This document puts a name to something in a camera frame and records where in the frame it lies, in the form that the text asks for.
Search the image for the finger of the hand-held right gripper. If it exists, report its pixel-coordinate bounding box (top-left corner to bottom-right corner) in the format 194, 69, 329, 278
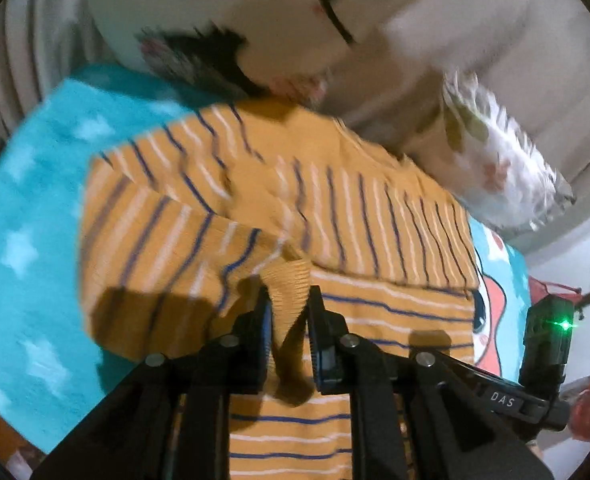
455, 360, 530, 418

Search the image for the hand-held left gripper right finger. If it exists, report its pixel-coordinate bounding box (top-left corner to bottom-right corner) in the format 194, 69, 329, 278
307, 285, 556, 480

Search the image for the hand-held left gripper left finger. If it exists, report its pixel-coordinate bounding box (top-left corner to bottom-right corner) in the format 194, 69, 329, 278
29, 285, 276, 480

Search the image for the yellow striped knit sweater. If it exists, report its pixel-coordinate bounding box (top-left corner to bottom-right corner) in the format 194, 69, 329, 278
77, 99, 480, 480

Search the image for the white leaf print pillow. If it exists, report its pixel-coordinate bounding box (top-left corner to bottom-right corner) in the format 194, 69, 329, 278
400, 72, 576, 233

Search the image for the teal cartoon print blanket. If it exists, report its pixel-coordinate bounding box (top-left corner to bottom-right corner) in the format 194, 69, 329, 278
0, 64, 530, 456

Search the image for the white patterned bedding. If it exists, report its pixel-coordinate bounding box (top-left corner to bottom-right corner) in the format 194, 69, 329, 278
75, 0, 446, 111

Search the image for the beige curtain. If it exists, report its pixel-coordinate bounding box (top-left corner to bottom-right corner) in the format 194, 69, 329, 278
0, 0, 106, 141

